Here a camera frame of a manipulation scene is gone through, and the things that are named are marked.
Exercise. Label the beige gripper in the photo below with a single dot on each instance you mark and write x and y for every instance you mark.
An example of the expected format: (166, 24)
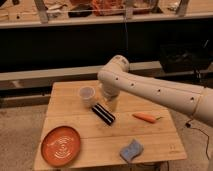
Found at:
(111, 104)

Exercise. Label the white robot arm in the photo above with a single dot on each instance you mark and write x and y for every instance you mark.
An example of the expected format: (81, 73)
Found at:
(191, 100)

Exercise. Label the white bottle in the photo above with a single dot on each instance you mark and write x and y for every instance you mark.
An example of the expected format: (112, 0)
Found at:
(100, 90)

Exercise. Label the black striped box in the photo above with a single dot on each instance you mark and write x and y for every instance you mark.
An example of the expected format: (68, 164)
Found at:
(105, 115)

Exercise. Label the clear plastic cup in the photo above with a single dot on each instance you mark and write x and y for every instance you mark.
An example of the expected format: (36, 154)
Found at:
(87, 95)

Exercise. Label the orange carrot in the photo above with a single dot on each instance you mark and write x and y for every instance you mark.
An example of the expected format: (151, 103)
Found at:
(146, 117)

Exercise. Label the wooden table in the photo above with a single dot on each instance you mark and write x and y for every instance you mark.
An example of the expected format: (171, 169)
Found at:
(101, 143)

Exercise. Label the blue sponge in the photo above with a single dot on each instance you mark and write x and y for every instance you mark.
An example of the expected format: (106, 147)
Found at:
(129, 152)

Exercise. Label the orange round plate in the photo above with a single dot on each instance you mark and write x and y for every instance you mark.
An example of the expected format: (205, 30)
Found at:
(61, 146)

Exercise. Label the orange object on shelf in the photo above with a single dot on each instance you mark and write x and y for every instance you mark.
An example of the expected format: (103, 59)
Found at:
(102, 7)

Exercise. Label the long shelf rack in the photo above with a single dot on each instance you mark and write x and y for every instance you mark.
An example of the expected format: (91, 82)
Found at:
(44, 13)

